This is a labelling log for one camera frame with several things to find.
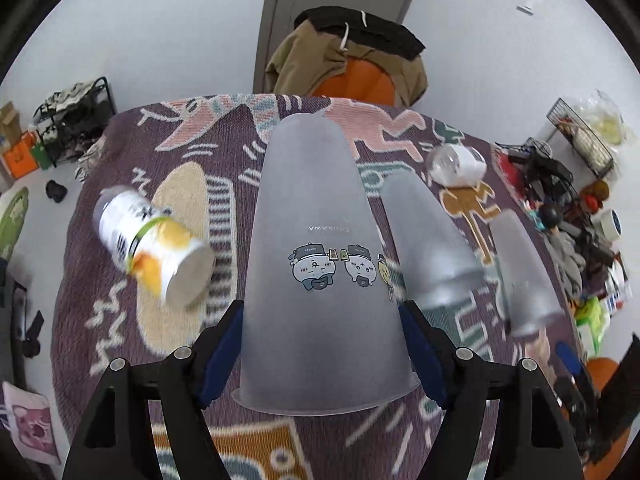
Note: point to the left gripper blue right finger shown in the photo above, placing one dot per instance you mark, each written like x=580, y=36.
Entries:
x=532, y=438

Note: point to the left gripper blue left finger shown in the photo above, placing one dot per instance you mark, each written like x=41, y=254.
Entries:
x=114, y=439

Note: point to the green slipper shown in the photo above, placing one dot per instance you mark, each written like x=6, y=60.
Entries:
x=12, y=222

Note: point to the green tissue pack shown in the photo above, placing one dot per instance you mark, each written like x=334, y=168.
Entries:
x=592, y=321

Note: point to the cardboard box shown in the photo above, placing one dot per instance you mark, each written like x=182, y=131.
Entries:
x=10, y=127

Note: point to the grey knitted cloth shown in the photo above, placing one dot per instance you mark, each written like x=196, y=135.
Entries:
x=568, y=262

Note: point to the orange chair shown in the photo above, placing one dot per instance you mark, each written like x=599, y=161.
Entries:
x=361, y=81

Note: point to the frosted plastic cup right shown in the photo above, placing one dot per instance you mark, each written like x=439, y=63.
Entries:
x=531, y=301

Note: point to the black haired doll figure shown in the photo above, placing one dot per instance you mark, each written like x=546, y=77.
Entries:
x=548, y=217

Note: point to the frosted plastic cup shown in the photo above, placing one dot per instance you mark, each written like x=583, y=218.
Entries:
x=531, y=301
x=437, y=264

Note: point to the patterned purple woven blanket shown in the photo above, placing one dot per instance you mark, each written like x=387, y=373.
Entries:
x=201, y=161

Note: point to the black shoe rack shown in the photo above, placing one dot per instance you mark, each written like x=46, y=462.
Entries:
x=68, y=122

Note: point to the black wire wall basket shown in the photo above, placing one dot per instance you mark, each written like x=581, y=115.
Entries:
x=582, y=138

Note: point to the black desk wire rack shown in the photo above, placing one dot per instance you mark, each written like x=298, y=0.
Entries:
x=533, y=174

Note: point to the frosted plastic cup middle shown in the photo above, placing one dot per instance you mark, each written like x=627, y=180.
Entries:
x=437, y=264

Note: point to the black garment on chair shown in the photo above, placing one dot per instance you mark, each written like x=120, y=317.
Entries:
x=363, y=28

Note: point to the yellow white label bottle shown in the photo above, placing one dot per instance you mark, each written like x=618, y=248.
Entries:
x=159, y=252

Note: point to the orange paper bag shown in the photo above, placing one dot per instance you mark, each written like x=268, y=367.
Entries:
x=19, y=159

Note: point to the black shoe on floor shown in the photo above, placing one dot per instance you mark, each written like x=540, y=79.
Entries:
x=55, y=191

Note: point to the frosted cup with cartoon sticker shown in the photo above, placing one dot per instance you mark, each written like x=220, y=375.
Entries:
x=321, y=330

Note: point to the white wall switch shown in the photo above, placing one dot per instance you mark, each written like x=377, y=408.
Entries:
x=529, y=7

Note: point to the clear plastic bag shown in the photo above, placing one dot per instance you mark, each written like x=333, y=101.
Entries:
x=603, y=116

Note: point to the white tape roll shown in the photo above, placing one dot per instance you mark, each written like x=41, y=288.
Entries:
x=609, y=225

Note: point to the pink cartoon cushion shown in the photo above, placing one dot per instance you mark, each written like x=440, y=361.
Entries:
x=30, y=424

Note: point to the brown plush toy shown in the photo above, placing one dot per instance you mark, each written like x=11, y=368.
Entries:
x=594, y=195

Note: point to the white label clear bottle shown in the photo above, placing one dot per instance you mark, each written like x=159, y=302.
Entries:
x=456, y=166

